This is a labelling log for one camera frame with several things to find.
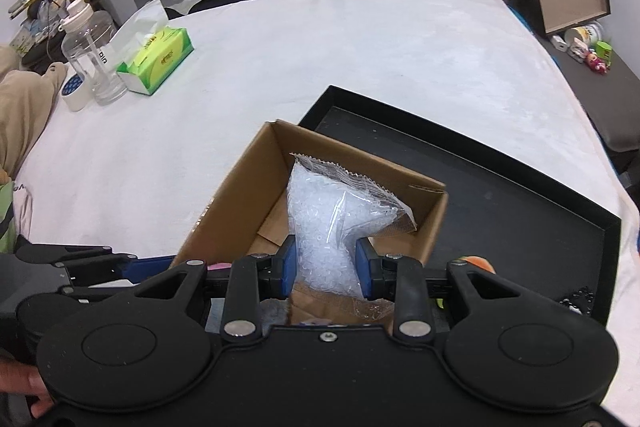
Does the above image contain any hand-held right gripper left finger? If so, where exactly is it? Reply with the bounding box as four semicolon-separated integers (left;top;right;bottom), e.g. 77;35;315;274
132;235;298;341

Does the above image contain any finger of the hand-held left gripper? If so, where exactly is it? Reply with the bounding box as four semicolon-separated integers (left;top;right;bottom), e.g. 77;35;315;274
14;237;114;264
59;254;176;301

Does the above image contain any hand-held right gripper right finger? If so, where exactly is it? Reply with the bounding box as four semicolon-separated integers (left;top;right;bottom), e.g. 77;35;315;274
355;239;524;341

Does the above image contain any clear bag of white beads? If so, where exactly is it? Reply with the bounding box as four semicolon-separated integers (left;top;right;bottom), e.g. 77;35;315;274
286;151;417;301

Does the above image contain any grey plush with pink spots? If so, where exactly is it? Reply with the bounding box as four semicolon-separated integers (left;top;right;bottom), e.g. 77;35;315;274
206;261;296;329

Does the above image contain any brown cardboard box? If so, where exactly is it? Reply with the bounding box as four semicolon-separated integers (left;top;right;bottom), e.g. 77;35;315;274
172;119;450;328

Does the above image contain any black shallow tray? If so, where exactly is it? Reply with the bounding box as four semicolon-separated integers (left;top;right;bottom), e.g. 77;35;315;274
298;85;623;331

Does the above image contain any person's left hand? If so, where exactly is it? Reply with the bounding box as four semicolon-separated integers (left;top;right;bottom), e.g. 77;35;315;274
0;354;55;418

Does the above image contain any person's green shirt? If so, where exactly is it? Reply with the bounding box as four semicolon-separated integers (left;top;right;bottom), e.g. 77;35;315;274
0;179;19;254

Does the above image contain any burger squishy toy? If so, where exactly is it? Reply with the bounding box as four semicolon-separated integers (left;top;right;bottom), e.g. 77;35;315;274
437;256;497;310

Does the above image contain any person's beige trouser leg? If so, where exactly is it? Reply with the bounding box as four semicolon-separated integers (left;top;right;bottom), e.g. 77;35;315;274
0;46;69;182

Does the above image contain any white tape roll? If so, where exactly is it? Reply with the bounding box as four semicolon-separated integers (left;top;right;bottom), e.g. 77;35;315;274
62;74;92;112

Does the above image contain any clear plastic water jug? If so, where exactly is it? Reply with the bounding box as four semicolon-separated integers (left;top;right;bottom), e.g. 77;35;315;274
59;0;129;106

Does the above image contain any green tissue box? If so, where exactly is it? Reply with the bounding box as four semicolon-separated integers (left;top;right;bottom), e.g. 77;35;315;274
115;0;195;96

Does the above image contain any dark blue beaded pouch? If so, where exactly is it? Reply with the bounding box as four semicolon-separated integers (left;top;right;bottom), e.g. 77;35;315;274
559;288;597;316

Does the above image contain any black chair back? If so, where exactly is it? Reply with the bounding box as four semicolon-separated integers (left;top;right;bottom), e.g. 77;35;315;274
164;0;264;20

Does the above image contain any black bench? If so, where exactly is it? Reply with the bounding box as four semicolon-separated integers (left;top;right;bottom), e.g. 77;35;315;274
536;34;640;154

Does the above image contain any pink toy figure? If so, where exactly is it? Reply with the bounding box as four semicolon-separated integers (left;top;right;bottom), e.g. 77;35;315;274
584;51;610;76

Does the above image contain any white paper cup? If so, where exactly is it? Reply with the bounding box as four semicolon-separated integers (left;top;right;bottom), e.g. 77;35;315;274
564;21;604;54

